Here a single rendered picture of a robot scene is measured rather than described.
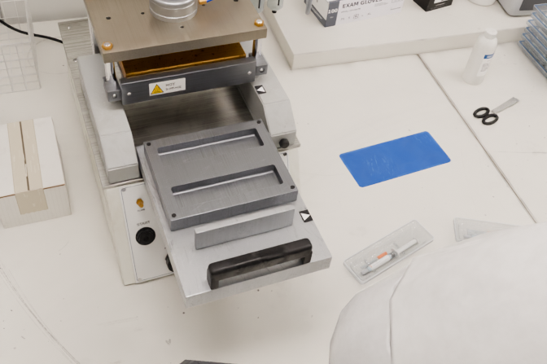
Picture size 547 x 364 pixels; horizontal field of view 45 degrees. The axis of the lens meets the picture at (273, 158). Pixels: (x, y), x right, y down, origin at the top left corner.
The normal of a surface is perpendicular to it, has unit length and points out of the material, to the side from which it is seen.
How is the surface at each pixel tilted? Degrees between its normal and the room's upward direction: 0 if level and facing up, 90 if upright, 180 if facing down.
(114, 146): 41
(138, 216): 65
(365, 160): 0
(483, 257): 46
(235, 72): 90
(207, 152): 0
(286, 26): 0
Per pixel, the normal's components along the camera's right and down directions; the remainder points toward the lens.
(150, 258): 0.36, 0.35
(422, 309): -0.81, -0.37
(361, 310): -0.77, -0.60
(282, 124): 0.30, -0.06
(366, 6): 0.41, 0.69
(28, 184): 0.07, -0.71
